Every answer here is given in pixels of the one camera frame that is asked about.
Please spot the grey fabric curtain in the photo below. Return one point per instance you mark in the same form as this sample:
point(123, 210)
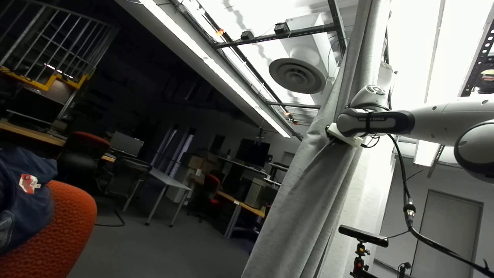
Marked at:
point(297, 238)

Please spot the white metal wire rack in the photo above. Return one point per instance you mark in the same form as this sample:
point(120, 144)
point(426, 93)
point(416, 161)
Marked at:
point(41, 43)

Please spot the dark blue jacket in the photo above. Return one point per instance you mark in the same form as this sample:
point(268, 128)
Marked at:
point(24, 199)

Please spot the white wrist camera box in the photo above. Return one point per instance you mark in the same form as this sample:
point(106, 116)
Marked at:
point(331, 130)

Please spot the wooden desk with monitors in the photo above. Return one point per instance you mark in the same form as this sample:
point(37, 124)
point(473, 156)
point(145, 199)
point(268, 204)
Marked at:
point(247, 187)

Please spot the white folding table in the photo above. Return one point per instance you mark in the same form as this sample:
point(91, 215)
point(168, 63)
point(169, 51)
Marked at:
point(166, 181)

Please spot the orange chair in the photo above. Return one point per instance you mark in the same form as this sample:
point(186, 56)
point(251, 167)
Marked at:
point(54, 250)

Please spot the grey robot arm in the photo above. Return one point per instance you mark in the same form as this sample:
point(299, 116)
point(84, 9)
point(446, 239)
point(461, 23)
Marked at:
point(464, 124)

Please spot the black camera on tripod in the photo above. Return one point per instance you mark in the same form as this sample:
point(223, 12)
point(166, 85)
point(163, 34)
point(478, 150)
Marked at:
point(359, 267)

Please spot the black ceiling curtain rail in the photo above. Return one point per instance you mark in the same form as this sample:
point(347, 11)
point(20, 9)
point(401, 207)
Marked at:
point(285, 32)

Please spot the round ceiling vent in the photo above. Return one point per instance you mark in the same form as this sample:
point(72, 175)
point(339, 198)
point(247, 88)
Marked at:
point(296, 76)

